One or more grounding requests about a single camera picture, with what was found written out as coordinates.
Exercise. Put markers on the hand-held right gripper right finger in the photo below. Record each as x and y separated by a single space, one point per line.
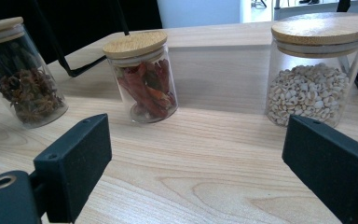
332 168

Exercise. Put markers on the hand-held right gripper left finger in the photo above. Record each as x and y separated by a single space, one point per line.
74 161

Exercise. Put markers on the glass jar of white grains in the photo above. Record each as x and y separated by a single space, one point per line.
310 93

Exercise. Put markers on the glass jar of star anise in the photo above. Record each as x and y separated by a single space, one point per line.
28 93

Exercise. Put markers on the glass jar of red chilies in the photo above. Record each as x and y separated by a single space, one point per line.
146 87

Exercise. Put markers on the white panel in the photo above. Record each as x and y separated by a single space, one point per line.
199 12

